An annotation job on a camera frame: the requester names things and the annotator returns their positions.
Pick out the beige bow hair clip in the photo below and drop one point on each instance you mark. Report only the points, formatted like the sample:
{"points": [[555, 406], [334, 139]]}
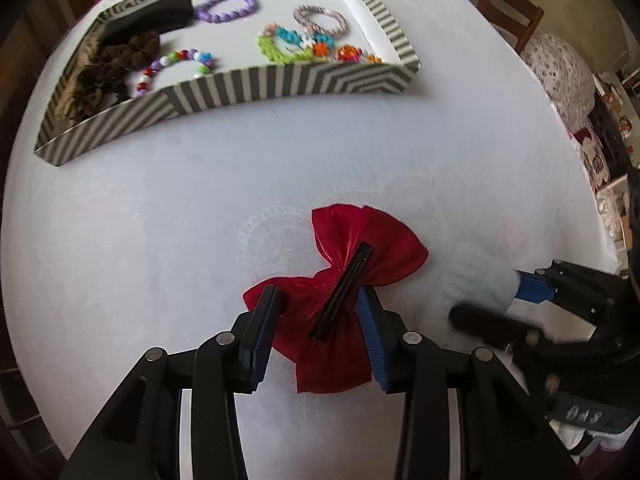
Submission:
{"points": [[75, 97]]}

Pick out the striped cardboard tray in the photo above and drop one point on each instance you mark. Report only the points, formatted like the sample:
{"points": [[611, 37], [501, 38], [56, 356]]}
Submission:
{"points": [[280, 82]]}

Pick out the floral cushion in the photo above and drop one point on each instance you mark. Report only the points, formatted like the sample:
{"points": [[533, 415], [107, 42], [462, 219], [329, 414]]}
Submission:
{"points": [[560, 75]]}

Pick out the black cloth headband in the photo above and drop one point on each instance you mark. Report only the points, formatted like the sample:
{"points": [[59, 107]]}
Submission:
{"points": [[160, 15]]}

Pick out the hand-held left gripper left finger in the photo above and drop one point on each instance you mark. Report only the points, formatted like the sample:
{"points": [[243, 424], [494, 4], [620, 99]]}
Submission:
{"points": [[262, 342]]}

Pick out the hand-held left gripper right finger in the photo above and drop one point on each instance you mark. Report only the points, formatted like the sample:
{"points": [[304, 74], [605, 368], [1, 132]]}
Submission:
{"points": [[374, 347]]}

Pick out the red bow hair clip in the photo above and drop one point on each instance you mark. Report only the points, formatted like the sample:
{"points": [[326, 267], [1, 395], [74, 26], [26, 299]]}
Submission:
{"points": [[390, 245]]}

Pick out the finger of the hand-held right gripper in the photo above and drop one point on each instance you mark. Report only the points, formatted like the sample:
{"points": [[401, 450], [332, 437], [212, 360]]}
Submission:
{"points": [[532, 287], [480, 321]]}

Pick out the wooden chair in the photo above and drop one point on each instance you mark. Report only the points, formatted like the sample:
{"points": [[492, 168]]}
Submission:
{"points": [[510, 5]]}

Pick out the brown scrunchie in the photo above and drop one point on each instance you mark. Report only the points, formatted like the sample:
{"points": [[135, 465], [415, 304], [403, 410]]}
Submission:
{"points": [[135, 45]]}

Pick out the red patterned cloth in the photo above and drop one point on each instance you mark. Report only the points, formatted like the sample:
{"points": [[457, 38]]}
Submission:
{"points": [[595, 160]]}

